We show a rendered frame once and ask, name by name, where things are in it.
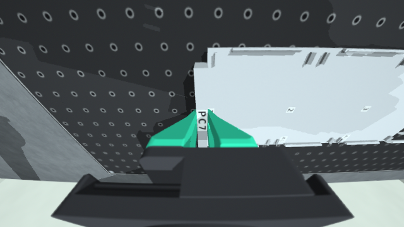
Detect black flat base plate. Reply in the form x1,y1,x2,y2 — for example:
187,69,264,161
0,0,404,175

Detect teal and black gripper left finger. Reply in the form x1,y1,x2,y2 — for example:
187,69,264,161
146,109,198,148

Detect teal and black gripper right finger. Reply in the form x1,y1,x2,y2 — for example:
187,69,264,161
207,109,258,148

